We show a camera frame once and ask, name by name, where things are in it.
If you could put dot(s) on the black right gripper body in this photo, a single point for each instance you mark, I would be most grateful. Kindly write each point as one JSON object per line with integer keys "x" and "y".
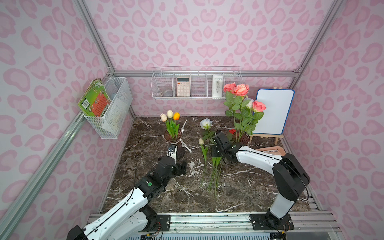
{"x": 218, "y": 144}

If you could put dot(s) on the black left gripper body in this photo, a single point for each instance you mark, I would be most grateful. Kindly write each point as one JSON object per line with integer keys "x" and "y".
{"x": 180, "y": 167}

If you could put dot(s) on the white artificial tulip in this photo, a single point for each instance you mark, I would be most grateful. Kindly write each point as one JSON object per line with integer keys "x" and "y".
{"x": 172, "y": 127}
{"x": 205, "y": 156}

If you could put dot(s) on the white artificial rose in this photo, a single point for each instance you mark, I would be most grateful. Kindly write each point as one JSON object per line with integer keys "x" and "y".
{"x": 206, "y": 125}
{"x": 249, "y": 103}

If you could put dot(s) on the pink artificial rose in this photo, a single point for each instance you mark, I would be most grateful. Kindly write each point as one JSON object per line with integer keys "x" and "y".
{"x": 240, "y": 110}
{"x": 230, "y": 96}

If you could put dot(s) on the orange artificial tulip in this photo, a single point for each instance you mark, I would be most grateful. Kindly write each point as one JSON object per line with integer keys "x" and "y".
{"x": 176, "y": 116}

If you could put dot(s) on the pink artificial tulip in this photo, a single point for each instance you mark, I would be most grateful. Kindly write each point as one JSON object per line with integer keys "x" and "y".
{"x": 165, "y": 119}

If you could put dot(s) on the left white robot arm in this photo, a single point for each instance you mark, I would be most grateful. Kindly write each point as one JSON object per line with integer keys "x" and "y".
{"x": 132, "y": 214}

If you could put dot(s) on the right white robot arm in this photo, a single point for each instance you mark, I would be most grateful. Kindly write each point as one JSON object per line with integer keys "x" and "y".
{"x": 290, "y": 177}

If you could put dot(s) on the right red glass vase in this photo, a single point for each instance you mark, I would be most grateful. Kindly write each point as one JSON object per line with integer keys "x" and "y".
{"x": 244, "y": 139}

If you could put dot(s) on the red glass vase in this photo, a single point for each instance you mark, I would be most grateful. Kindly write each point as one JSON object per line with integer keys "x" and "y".
{"x": 176, "y": 142}
{"x": 244, "y": 139}

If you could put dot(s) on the left red glass vase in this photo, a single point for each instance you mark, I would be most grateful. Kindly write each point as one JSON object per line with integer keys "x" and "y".
{"x": 176, "y": 142}

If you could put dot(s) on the pink plastic tray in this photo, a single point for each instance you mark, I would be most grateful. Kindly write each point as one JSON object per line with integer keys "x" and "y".
{"x": 276, "y": 150}

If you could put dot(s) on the white remote control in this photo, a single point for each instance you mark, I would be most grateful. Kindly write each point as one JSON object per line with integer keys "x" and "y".
{"x": 217, "y": 86}

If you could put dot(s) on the pink calculator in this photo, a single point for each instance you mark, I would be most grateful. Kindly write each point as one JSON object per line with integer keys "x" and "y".
{"x": 183, "y": 86}

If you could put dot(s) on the blue framed whiteboard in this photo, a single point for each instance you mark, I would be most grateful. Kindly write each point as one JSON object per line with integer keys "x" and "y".
{"x": 273, "y": 111}

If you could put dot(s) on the round metal tin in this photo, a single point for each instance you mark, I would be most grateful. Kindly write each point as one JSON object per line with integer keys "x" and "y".
{"x": 167, "y": 93}

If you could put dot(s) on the white mesh side basket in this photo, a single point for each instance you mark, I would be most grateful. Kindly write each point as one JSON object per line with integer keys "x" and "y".
{"x": 110, "y": 125}

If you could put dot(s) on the green red book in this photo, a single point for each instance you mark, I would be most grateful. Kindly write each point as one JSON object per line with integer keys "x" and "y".
{"x": 95, "y": 101}

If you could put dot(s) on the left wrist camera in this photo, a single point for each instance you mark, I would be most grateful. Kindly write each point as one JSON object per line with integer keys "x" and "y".
{"x": 172, "y": 152}

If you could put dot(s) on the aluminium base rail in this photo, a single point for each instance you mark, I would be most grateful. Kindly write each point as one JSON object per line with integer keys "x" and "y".
{"x": 240, "y": 223}

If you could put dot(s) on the white wire wall basket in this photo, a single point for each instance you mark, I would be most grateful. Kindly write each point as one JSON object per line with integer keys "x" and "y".
{"x": 201, "y": 82}

